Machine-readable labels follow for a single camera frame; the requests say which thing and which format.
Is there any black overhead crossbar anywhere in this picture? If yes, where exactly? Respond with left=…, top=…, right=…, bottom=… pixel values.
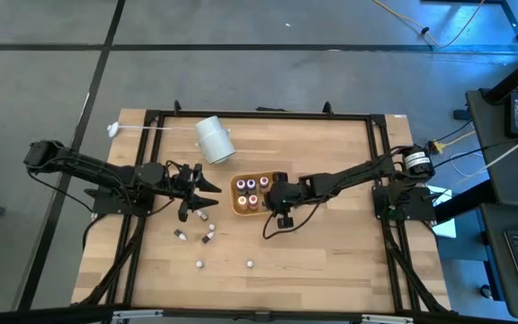
left=0, top=304, right=518, bottom=324

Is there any black aluminium table frame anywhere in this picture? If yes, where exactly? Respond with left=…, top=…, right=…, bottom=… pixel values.
left=72, top=99, right=451, bottom=316

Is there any white lamp cable with switch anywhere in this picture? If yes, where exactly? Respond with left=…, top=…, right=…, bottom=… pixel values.
left=106, top=121, right=197, bottom=139

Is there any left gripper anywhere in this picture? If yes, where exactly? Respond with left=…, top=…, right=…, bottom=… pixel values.
left=164, top=163, right=223, bottom=222

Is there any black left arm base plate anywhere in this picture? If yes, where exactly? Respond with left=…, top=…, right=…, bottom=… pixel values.
left=91, top=187, right=155, bottom=217

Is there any yellow plastic bin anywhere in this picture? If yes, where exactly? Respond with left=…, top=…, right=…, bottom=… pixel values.
left=229, top=169, right=292, bottom=218

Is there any white cup with handle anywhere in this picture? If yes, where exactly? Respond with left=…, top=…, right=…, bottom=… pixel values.
left=193, top=114, right=237, bottom=166

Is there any yellow cable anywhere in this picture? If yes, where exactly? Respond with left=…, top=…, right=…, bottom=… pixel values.
left=370, top=0, right=487, bottom=50

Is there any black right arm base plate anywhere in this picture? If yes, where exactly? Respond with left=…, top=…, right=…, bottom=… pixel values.
left=371, top=184, right=436, bottom=222

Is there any dark grey desk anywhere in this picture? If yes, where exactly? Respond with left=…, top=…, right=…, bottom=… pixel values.
left=465, top=87, right=518, bottom=321

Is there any black stand pole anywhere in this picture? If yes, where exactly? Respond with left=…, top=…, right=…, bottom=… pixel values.
left=482, top=42, right=518, bottom=105

